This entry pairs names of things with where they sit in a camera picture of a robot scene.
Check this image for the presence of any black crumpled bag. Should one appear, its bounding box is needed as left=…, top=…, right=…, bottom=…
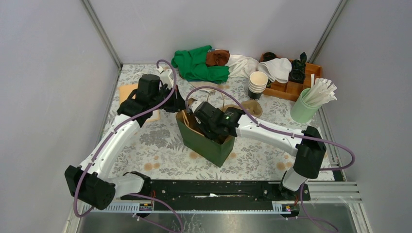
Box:
left=289, top=52, right=307, bottom=84

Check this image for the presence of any wooden compartment tray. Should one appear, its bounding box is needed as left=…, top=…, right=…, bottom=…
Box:
left=263, top=63, right=323, bottom=101

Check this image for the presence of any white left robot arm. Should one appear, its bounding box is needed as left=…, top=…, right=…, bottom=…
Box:
left=64, top=73, right=185, bottom=210

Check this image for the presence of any green straw holder cup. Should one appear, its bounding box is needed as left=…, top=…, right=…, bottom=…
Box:
left=290, top=88, right=321, bottom=123

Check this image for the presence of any white folded towel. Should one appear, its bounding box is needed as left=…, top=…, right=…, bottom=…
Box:
left=257, top=58, right=292, bottom=83

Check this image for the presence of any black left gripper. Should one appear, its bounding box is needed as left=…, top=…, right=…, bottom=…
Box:
left=151, top=84, right=188, bottom=113

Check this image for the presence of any white cloth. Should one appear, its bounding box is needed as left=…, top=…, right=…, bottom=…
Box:
left=226, top=54, right=259, bottom=79

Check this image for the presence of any white paper straws bundle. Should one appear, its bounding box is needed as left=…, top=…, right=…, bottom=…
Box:
left=303, top=78, right=337, bottom=106

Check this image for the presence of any green cloth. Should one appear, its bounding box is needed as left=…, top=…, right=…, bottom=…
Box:
left=171, top=45, right=229, bottom=84

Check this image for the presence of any stack of paper cups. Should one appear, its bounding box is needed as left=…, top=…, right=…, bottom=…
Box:
left=248, top=71, right=269, bottom=100

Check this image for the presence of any brown cloth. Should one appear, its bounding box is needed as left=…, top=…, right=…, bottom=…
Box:
left=206, top=50, right=230, bottom=67

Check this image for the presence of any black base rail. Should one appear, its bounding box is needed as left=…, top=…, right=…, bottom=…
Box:
left=140, top=180, right=310, bottom=211

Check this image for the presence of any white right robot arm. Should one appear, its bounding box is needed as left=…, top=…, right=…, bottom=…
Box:
left=189, top=101, right=326, bottom=200

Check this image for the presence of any green paper bag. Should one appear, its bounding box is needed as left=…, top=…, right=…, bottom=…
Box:
left=175, top=101, right=244, bottom=167

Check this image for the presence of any floral table mat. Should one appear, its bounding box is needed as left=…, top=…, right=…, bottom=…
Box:
left=104, top=64, right=325, bottom=181

